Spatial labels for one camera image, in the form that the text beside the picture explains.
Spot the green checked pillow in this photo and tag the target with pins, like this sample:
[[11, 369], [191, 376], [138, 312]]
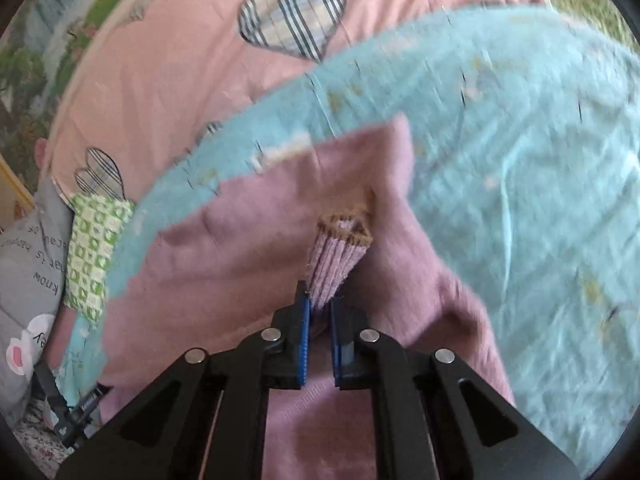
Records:
[[92, 255]]

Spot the pink knit sweater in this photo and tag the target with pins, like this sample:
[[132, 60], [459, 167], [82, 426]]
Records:
[[250, 260]]

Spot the gold-framed floral headboard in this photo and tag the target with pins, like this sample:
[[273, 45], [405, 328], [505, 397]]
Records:
[[30, 85]]

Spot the pink heart-print duvet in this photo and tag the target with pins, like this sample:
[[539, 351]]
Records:
[[175, 60]]

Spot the grey printed pillow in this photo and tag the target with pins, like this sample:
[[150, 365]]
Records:
[[35, 270]]

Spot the white floral bed sheet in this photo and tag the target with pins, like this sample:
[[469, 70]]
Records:
[[37, 440]]

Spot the green patterned cloth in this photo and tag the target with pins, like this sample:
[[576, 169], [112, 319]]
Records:
[[595, 17]]

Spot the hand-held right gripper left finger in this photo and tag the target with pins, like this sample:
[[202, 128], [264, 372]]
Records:
[[303, 340]]

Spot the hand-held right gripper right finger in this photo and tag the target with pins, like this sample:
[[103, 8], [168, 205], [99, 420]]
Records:
[[341, 345]]

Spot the mauve blanket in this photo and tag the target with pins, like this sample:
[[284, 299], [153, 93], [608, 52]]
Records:
[[60, 335]]

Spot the blue floral quilt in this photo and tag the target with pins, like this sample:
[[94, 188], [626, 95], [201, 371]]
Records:
[[500, 160]]

